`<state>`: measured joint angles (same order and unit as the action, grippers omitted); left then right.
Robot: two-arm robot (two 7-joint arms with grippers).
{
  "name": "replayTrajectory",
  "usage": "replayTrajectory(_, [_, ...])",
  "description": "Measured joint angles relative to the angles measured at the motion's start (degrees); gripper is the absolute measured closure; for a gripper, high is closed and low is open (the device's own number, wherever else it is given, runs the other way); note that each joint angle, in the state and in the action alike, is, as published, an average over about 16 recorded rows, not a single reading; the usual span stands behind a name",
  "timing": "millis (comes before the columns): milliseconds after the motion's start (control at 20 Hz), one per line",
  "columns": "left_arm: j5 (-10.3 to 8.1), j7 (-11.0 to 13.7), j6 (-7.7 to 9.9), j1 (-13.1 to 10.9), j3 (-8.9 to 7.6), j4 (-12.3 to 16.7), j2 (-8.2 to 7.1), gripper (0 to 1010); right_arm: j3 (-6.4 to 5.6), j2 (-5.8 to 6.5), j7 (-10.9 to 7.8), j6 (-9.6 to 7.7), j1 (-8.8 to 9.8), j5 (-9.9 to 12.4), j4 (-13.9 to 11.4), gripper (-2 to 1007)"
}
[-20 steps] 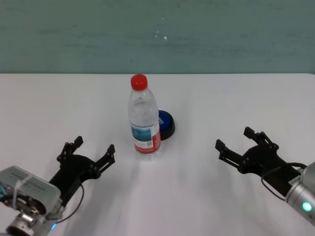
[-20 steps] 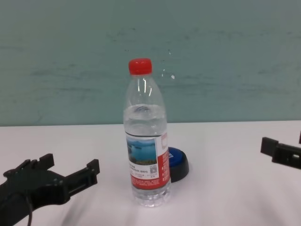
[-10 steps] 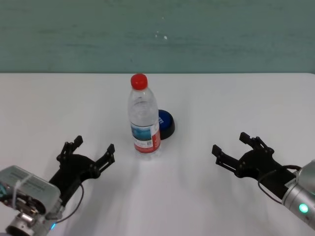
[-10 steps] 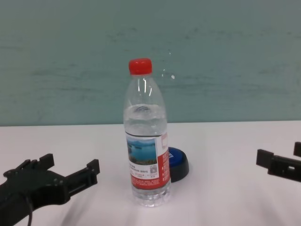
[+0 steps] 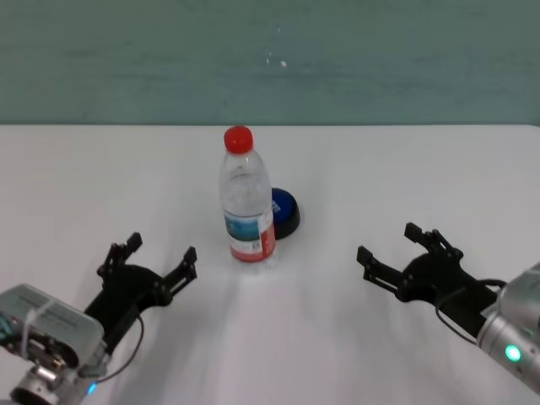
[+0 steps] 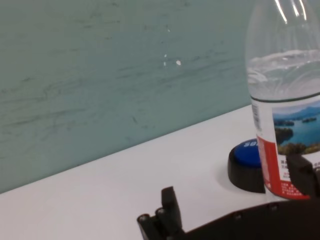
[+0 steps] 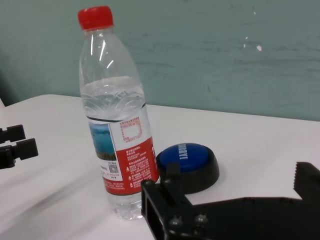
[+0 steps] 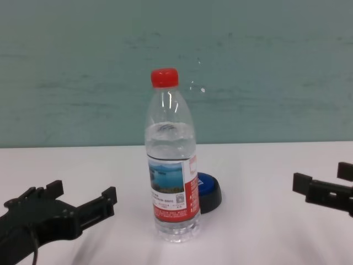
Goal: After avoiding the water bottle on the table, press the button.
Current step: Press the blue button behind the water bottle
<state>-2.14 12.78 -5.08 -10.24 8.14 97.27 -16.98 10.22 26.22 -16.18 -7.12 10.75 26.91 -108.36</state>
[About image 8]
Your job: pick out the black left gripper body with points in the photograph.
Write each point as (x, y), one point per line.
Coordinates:
(41, 220)

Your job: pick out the blue push button black base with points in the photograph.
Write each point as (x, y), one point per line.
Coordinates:
(210, 190)

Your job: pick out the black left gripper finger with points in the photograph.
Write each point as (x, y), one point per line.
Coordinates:
(36, 196)
(95, 211)

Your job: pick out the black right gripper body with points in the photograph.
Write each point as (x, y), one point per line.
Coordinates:
(351, 201)

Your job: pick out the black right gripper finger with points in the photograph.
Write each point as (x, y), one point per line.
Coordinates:
(346, 171)
(325, 191)

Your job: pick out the clear water bottle red cap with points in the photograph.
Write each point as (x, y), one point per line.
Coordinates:
(169, 154)

